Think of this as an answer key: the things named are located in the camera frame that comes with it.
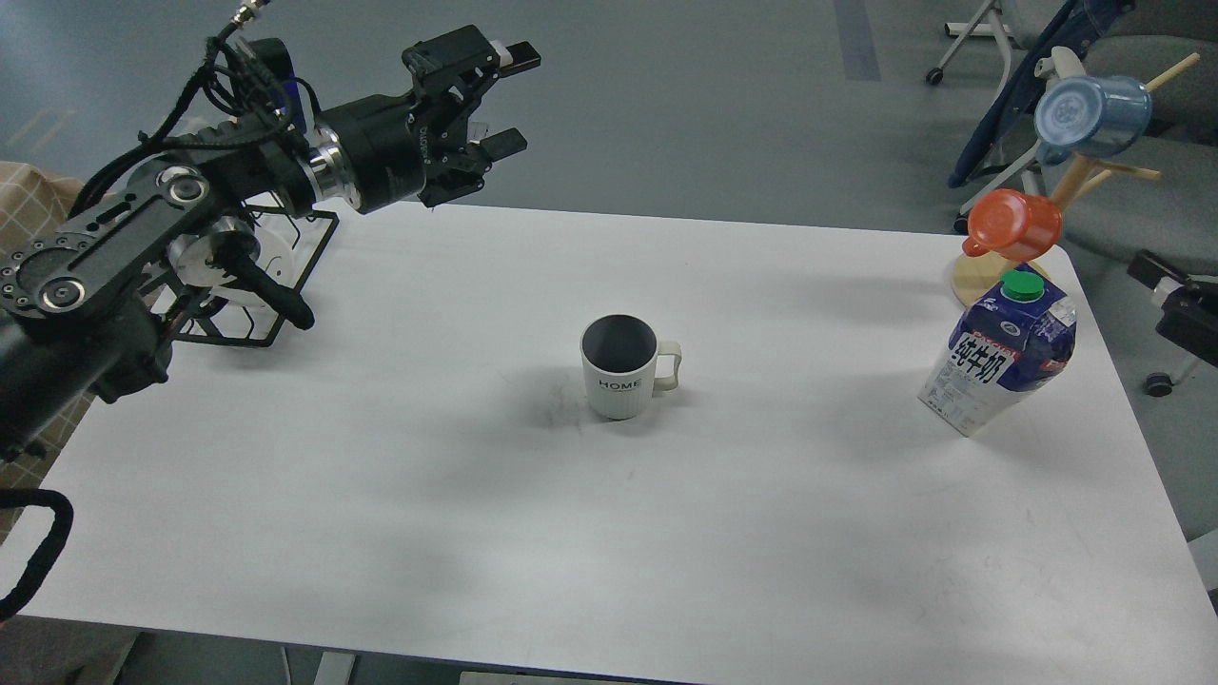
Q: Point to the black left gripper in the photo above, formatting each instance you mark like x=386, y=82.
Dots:
x=381, y=149

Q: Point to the white ribbed HOME mug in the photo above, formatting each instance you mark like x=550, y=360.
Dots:
x=624, y=364

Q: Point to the blue white milk carton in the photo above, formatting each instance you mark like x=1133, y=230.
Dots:
x=1014, y=339

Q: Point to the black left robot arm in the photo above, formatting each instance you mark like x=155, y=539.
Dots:
x=92, y=309

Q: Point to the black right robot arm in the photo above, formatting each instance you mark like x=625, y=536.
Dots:
x=1188, y=304

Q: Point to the wooden cup tree stand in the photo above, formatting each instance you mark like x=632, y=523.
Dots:
x=972, y=277

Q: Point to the orange plastic cup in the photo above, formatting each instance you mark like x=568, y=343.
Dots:
x=1016, y=226

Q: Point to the blue plastic cup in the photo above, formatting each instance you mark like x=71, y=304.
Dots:
x=1097, y=117

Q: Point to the white round mug on rack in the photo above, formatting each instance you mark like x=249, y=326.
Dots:
x=195, y=259

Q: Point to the dark blue jacket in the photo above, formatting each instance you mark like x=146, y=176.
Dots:
x=1070, y=24

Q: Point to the grey office chair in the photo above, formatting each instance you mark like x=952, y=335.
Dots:
x=1174, y=218

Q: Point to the black wire dish rack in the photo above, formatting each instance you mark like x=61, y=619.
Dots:
x=218, y=321

